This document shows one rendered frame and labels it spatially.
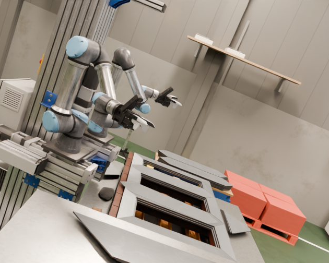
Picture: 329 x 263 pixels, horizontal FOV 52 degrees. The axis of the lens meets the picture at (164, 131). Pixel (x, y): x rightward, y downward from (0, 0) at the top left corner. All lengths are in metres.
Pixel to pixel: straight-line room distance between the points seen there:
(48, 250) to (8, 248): 0.12
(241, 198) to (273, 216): 0.51
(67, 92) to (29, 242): 0.89
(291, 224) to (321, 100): 2.21
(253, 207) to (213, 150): 1.60
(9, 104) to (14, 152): 0.37
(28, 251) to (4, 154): 0.96
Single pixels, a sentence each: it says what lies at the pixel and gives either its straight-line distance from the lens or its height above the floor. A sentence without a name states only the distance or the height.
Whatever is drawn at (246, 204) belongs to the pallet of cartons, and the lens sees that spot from 4.94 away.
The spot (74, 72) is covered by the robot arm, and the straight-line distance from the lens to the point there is 1.85.
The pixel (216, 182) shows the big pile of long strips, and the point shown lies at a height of 0.84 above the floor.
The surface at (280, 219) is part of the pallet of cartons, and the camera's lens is 5.10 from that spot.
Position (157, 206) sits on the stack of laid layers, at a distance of 2.29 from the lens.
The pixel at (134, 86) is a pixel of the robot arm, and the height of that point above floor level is 1.46.
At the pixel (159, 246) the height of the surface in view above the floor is 1.07.
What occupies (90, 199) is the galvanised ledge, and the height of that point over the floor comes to 0.68.
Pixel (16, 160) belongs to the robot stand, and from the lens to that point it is 2.05.
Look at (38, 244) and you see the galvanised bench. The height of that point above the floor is 1.05.
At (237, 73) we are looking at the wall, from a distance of 6.01.
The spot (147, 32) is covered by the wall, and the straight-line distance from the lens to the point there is 6.18.
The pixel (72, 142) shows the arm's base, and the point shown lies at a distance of 2.02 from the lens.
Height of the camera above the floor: 1.79
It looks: 13 degrees down
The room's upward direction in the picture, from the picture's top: 23 degrees clockwise
